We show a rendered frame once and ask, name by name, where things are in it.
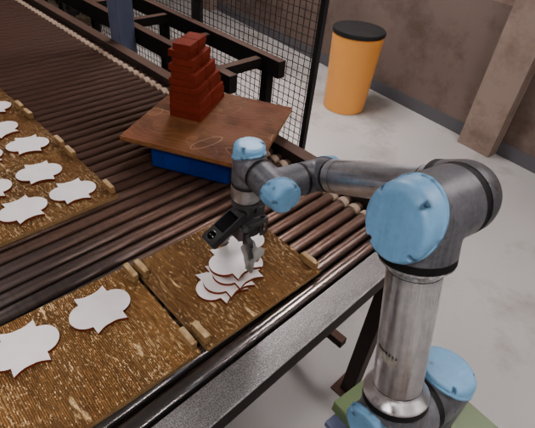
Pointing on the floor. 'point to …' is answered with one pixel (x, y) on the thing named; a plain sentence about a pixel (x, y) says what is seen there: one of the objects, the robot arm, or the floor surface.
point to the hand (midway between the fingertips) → (234, 259)
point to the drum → (351, 64)
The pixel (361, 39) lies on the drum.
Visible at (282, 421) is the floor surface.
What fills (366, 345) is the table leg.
